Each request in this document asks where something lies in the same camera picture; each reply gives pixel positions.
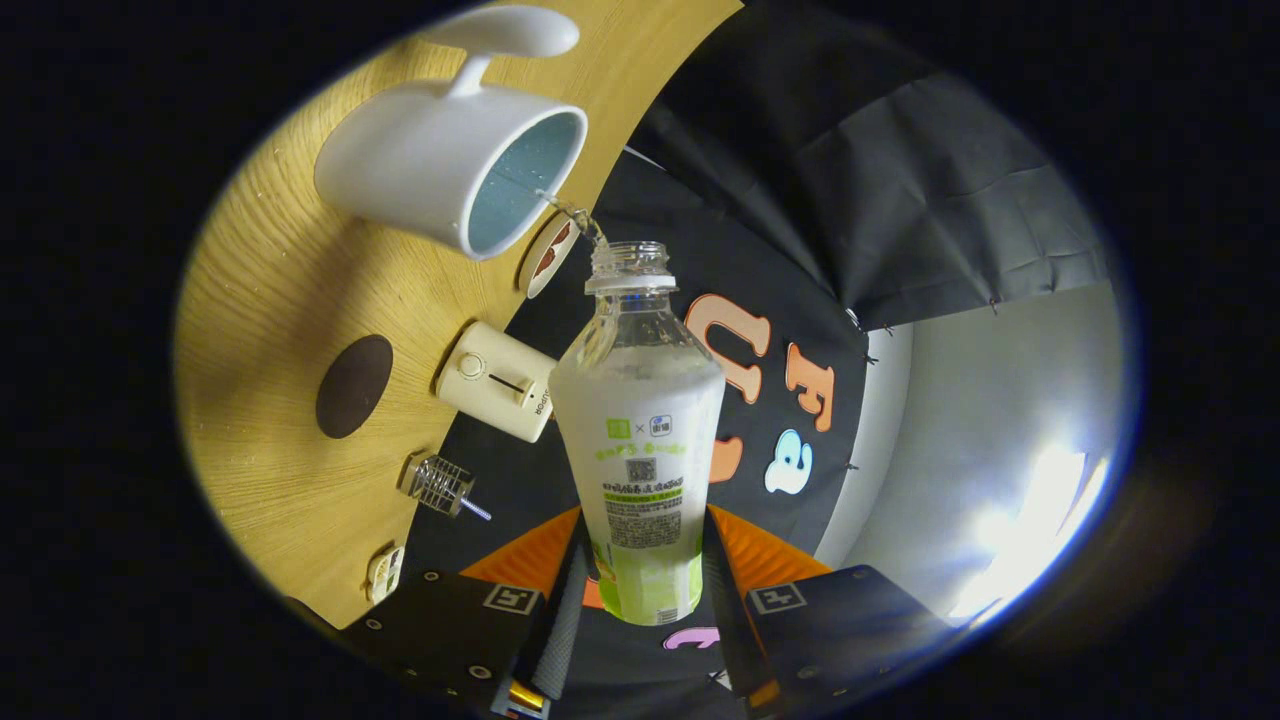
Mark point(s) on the clear plastic juice bottle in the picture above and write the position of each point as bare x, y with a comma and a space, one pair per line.
640, 420

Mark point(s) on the wooden table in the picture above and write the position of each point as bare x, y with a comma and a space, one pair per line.
270, 300

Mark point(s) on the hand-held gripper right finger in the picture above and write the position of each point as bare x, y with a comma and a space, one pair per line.
735, 640

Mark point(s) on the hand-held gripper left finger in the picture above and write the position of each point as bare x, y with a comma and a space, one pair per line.
555, 640

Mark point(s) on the dark brown round coaster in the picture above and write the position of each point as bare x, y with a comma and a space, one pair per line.
354, 386

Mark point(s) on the small round beige plate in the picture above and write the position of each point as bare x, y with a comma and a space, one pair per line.
530, 280

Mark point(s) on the red-brown food piece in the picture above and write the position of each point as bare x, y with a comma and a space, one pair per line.
563, 238
546, 265

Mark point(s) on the white cup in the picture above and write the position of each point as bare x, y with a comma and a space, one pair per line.
410, 160

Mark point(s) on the clear juice stream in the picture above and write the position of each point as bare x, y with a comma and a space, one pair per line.
580, 215

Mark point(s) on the cream toaster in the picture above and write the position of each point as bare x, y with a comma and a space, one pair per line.
495, 380

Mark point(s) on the white divided dish with grains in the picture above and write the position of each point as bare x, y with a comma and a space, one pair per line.
385, 575

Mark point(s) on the black backdrop cloth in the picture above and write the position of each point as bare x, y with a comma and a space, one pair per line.
900, 180

